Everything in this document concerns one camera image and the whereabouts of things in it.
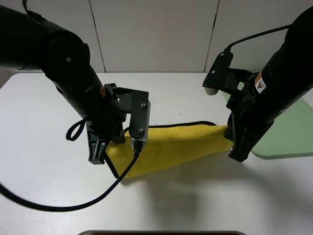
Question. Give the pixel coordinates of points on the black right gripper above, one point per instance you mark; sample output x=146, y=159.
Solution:
x=242, y=129

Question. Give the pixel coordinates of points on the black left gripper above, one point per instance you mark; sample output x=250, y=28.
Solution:
x=102, y=117

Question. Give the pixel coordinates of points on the yellow towel with black trim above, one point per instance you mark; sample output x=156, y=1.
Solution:
x=176, y=144

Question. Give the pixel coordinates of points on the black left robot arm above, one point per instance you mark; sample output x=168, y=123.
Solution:
x=30, y=42

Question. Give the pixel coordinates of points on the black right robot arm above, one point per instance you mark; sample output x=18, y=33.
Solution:
x=286, y=77

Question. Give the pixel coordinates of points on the light green plastic tray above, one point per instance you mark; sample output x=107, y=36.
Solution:
x=290, y=135

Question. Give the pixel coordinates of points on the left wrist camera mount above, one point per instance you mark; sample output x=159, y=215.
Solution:
x=136, y=104

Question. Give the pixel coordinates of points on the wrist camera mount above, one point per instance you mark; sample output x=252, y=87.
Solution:
x=136, y=104
x=223, y=78

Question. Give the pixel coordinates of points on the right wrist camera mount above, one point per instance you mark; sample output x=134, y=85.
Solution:
x=223, y=78

